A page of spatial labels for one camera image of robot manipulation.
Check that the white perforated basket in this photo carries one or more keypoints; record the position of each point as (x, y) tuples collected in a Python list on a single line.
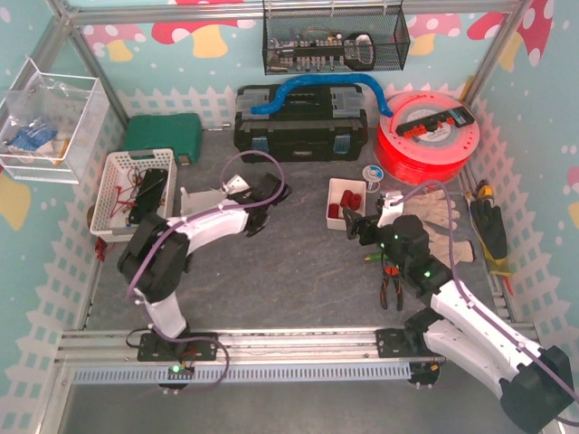
[(123, 173)]

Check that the green plastic case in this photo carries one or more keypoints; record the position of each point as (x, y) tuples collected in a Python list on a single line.
[(182, 133)]

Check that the black toolbox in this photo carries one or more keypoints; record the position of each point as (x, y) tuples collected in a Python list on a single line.
[(315, 124)]

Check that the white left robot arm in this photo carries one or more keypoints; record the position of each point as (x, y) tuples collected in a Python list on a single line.
[(161, 249)]

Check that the black power strip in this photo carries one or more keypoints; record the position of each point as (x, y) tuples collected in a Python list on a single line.
[(455, 117)]

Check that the grey slotted cable duct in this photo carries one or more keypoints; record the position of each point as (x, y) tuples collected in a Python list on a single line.
[(243, 373)]

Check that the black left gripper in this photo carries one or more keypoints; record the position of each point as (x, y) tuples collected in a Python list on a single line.
[(270, 199)]

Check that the black yellow rubber glove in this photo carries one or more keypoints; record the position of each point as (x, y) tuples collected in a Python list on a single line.
[(489, 226)]

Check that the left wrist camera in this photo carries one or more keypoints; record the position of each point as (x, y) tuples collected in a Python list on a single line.
[(235, 185)]

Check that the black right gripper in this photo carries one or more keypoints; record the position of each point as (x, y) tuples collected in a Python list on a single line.
[(360, 226)]

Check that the white spring box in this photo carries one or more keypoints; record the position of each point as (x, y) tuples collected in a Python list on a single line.
[(336, 188)]

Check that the white work glove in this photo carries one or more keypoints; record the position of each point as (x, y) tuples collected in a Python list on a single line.
[(432, 208), (439, 245)]

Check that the black device in basket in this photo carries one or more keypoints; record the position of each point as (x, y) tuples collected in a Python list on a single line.
[(149, 194)]

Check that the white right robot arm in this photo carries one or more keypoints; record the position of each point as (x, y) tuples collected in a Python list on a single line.
[(533, 384)]

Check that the upper white work glove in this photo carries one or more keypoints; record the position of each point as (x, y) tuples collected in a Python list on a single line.
[(432, 208)]

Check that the green hand tool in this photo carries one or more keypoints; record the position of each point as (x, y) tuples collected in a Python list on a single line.
[(374, 258)]

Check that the red filament spool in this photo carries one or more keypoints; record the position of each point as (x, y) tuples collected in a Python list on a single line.
[(437, 155)]

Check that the large red spring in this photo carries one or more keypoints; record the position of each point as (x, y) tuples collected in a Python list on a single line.
[(355, 202)]

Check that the solder wire spool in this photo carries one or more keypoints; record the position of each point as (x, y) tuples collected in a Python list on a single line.
[(373, 175)]

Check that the blue white glove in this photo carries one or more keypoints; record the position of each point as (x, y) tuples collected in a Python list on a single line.
[(35, 137)]

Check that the red spring left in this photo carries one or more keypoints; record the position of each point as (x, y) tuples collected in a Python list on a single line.
[(333, 211)]

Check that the yellow black tool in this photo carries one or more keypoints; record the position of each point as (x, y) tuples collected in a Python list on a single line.
[(482, 191)]

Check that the lower white work glove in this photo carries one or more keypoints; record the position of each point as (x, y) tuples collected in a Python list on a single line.
[(439, 245)]

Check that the clear acrylic box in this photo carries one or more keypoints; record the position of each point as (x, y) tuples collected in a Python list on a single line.
[(75, 105)]

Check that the white peg fixture base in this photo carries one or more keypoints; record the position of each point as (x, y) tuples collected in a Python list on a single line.
[(193, 203)]

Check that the red spring middle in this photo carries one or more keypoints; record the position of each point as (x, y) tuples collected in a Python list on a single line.
[(345, 199)]

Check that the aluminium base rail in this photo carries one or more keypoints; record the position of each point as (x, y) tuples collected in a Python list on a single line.
[(281, 345)]

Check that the black wire mesh basket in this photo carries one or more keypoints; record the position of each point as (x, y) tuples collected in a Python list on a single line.
[(325, 40)]

